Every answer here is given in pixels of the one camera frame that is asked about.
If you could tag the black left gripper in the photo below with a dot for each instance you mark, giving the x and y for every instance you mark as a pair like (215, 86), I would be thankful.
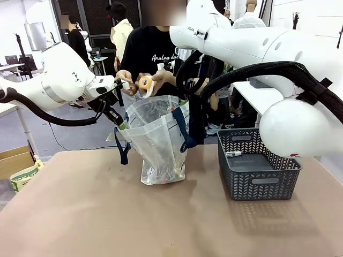
(107, 103)

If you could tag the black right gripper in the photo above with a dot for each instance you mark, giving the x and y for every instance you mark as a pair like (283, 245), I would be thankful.
(201, 72)

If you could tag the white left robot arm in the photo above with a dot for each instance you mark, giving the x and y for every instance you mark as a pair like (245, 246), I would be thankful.
(64, 77)

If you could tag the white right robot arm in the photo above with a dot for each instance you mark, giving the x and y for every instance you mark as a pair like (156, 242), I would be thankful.
(241, 42)

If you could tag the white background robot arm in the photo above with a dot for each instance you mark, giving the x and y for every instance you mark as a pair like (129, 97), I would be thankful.
(87, 40)

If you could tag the person's left hand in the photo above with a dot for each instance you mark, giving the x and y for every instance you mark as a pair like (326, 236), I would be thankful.
(166, 77)

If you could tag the person's right hand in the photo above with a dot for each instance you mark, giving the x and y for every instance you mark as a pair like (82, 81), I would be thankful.
(128, 80)

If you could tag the metal floor plate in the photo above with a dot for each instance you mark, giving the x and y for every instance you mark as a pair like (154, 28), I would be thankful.
(110, 138)

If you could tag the person in black t-shirt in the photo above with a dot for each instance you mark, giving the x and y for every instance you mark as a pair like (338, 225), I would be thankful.
(150, 45)

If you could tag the white side table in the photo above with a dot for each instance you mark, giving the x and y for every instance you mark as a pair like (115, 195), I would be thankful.
(254, 96)

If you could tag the small white tube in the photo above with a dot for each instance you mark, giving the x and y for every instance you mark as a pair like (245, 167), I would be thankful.
(233, 154)

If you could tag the mannequin with cream jacket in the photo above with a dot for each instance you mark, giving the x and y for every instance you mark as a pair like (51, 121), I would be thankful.
(120, 34)

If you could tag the bystander in black clothes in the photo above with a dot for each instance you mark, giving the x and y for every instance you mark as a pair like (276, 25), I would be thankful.
(76, 42)

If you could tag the green and white paper sack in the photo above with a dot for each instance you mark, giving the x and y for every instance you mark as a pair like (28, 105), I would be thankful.
(25, 176)

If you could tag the white desk with round leg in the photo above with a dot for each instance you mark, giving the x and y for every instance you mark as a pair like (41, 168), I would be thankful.
(8, 108)

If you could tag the cardboard box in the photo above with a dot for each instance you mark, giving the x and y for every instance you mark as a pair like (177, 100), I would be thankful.
(13, 163)

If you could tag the black tripod stand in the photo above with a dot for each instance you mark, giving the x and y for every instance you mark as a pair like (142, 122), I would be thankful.
(21, 53)

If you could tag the grey framed panel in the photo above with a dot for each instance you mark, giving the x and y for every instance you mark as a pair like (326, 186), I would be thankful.
(34, 34)

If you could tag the dark laptop screen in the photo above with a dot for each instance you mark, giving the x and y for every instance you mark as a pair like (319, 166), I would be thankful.
(11, 60)

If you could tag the small camera on pole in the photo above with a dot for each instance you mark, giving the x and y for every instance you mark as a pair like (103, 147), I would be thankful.
(296, 17)

